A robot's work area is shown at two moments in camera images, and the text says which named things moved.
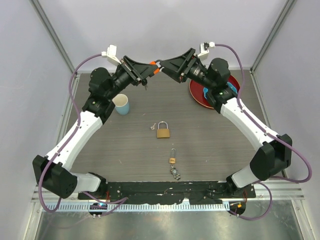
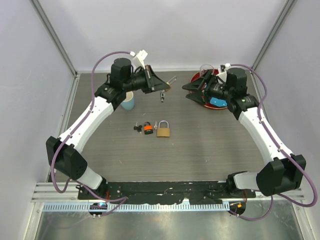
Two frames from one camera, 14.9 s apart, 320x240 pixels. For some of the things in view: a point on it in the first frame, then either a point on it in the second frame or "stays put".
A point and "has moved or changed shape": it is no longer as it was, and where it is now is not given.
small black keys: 144,82 has moved or changed shape
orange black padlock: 157,70 to 148,128
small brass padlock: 172,160 to 170,82
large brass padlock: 163,133 stays put
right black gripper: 174,67 to 200,96
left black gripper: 143,70 to 153,83
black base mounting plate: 199,192 stays put
